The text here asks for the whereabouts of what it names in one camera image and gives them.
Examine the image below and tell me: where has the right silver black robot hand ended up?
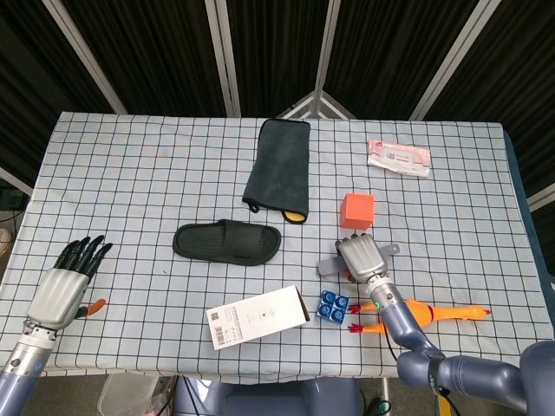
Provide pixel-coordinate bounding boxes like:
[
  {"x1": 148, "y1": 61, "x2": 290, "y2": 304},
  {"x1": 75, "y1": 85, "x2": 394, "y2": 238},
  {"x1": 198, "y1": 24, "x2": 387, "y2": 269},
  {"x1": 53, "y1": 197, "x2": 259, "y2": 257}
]
[{"x1": 333, "y1": 233, "x2": 390, "y2": 285}]

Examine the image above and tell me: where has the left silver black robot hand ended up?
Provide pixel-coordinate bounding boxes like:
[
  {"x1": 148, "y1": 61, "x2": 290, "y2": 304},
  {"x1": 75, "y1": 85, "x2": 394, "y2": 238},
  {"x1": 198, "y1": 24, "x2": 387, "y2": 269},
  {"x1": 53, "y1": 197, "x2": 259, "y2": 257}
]
[{"x1": 26, "y1": 235, "x2": 114, "y2": 330}]

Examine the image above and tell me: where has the black rubber slipper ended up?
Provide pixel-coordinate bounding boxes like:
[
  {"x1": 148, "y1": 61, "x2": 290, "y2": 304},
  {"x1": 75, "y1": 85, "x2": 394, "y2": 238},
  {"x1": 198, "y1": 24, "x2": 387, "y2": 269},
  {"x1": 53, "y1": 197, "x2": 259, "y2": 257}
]
[{"x1": 172, "y1": 218, "x2": 283, "y2": 267}]

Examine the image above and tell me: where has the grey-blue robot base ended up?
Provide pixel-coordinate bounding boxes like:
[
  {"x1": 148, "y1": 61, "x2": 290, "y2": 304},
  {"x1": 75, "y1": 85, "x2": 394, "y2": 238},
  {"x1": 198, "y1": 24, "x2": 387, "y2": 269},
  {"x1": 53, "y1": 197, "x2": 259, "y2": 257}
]
[{"x1": 173, "y1": 375, "x2": 363, "y2": 416}]

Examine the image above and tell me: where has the orange foam cube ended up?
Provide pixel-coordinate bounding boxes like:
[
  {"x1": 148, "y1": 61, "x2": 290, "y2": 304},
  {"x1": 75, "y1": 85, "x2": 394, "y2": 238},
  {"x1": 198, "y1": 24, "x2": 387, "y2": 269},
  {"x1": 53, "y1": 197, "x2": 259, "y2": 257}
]
[{"x1": 338, "y1": 192, "x2": 375, "y2": 231}]

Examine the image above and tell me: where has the blue toy building block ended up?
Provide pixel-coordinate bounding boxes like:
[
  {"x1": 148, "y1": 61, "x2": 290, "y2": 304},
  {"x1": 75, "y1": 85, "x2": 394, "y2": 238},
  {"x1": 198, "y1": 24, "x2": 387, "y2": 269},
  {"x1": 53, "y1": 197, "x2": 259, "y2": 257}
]
[{"x1": 318, "y1": 290, "x2": 350, "y2": 322}]

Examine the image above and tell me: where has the yellow rubber chicken toy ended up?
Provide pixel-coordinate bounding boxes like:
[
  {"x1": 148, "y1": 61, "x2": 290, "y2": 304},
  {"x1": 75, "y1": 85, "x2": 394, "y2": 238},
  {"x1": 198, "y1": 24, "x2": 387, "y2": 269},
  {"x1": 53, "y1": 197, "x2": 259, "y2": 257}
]
[{"x1": 346, "y1": 301, "x2": 493, "y2": 337}]

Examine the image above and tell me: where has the pink white wet wipes pack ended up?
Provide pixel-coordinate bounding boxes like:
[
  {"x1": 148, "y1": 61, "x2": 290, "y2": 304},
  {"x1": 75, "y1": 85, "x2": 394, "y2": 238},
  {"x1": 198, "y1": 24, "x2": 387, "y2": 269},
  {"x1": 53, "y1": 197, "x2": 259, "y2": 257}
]
[{"x1": 366, "y1": 138, "x2": 432, "y2": 179}]

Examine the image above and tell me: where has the clear plastic container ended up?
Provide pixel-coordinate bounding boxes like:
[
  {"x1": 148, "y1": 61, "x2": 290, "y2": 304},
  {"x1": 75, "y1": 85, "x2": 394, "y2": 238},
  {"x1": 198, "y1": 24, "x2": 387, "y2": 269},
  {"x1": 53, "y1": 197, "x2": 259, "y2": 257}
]
[{"x1": 98, "y1": 373, "x2": 160, "y2": 416}]

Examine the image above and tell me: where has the white cardboard product box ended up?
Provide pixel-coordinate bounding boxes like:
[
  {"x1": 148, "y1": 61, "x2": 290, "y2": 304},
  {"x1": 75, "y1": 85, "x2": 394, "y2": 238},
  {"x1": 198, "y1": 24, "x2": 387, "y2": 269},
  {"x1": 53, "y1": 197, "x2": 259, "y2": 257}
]
[{"x1": 206, "y1": 284, "x2": 312, "y2": 350}]

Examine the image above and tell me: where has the grey towel with yellow lining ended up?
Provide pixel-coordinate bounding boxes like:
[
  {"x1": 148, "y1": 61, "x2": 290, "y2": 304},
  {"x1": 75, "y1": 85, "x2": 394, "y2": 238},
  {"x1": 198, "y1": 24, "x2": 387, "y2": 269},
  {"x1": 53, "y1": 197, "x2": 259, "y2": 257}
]
[{"x1": 241, "y1": 117, "x2": 311, "y2": 225}]

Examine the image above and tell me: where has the blue checkered tablecloth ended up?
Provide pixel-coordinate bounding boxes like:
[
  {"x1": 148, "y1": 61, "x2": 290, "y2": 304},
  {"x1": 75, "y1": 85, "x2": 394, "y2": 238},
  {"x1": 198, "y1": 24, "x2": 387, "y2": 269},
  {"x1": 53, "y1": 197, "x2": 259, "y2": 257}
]
[{"x1": 0, "y1": 111, "x2": 555, "y2": 387}]

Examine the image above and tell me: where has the dark blue table side cover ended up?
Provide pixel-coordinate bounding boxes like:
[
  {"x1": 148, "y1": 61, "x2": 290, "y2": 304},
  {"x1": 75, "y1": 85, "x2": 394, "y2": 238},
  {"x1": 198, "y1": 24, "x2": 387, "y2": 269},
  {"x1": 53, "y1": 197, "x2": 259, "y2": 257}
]
[{"x1": 502, "y1": 125, "x2": 555, "y2": 300}]

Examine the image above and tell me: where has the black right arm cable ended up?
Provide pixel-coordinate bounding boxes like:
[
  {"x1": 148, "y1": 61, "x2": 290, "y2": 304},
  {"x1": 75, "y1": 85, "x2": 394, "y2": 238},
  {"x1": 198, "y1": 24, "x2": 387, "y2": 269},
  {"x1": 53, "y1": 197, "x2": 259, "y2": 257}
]
[{"x1": 384, "y1": 328, "x2": 461, "y2": 416}]

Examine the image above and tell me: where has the white floor frame bar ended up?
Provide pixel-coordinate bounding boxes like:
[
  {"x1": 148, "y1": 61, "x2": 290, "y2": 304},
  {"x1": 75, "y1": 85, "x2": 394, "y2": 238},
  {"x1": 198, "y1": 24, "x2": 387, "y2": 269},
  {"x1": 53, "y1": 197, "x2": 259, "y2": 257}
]
[
  {"x1": 526, "y1": 184, "x2": 555, "y2": 213},
  {"x1": 0, "y1": 166, "x2": 34, "y2": 194}
]

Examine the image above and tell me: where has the white triangular screen foot frame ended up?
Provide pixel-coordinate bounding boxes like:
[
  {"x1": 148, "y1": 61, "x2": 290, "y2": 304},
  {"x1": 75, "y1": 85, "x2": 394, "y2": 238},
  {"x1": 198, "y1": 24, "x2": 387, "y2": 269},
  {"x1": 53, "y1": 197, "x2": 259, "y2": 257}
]
[{"x1": 281, "y1": 89, "x2": 357, "y2": 120}]

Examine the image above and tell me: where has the white screen frame post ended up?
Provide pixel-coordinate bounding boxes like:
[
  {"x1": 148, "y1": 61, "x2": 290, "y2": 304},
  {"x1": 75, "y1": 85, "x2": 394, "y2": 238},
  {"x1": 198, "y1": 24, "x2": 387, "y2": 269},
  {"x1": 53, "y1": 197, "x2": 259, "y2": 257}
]
[
  {"x1": 42, "y1": 0, "x2": 127, "y2": 114},
  {"x1": 409, "y1": 0, "x2": 495, "y2": 121},
  {"x1": 314, "y1": 0, "x2": 342, "y2": 94},
  {"x1": 205, "y1": 0, "x2": 242, "y2": 117}
]

